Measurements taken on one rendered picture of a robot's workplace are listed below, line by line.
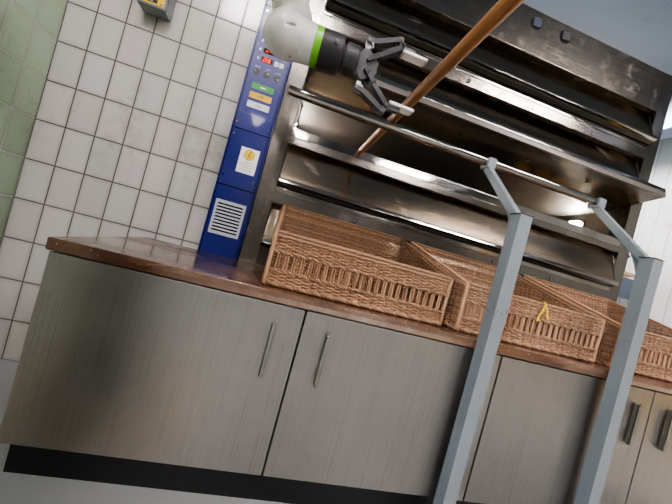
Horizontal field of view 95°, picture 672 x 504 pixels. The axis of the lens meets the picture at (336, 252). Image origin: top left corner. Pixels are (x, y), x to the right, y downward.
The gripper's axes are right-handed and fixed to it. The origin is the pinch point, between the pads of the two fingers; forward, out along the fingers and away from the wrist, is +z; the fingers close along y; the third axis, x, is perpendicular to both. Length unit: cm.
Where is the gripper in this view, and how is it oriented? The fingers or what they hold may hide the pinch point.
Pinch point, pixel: (414, 86)
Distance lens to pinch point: 94.6
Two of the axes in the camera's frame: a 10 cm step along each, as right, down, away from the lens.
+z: 9.5, 2.6, 1.9
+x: 1.8, 0.5, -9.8
